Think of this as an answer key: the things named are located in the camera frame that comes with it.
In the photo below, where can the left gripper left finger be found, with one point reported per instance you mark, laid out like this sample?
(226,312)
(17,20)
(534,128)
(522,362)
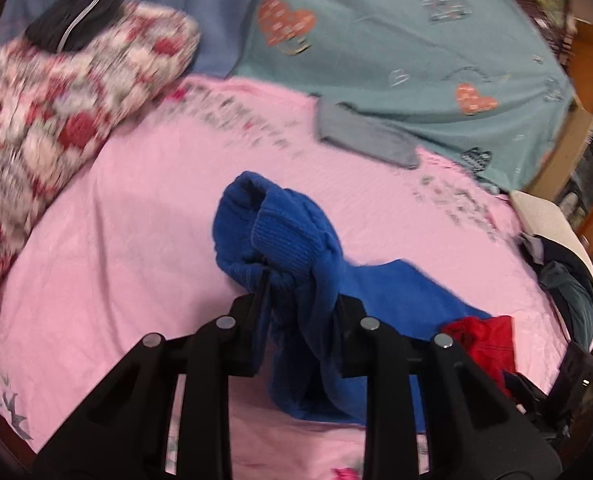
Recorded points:
(163,410)

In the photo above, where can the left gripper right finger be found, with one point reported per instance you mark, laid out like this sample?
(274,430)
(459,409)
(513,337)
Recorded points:
(473,431)

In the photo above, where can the blue and red pants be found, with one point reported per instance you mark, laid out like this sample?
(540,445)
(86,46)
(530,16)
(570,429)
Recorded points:
(262,230)

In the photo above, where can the dark clothes pile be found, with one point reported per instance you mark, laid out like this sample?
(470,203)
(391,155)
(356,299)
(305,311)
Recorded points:
(566,278)

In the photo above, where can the white pillow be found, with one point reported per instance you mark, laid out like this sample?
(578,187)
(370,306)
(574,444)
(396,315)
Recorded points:
(542,217)

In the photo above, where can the pink floral bedsheet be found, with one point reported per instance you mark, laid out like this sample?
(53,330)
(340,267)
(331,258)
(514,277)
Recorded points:
(127,247)

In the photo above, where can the wooden display cabinet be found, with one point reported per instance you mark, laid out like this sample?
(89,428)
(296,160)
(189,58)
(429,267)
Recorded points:
(575,134)

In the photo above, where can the folded grey cloth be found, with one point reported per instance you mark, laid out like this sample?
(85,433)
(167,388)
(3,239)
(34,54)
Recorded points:
(341,126)

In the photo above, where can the red rose floral blanket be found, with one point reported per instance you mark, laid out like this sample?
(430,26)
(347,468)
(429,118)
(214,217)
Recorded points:
(57,110)

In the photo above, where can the teal heart pattern quilt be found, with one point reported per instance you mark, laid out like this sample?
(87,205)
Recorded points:
(473,79)

